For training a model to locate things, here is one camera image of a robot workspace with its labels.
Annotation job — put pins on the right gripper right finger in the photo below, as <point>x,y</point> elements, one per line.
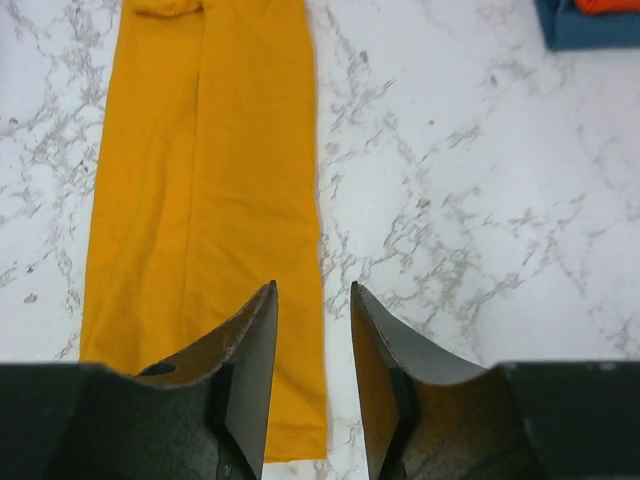
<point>428,414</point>

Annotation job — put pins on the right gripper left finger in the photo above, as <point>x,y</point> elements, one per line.
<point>201,413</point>

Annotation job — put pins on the yellow t shirt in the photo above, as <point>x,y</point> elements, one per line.
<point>205,190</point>

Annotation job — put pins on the blue folded t shirt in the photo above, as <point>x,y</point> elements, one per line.
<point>567,27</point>

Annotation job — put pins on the orange folded t shirt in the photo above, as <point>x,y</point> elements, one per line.
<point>596,7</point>

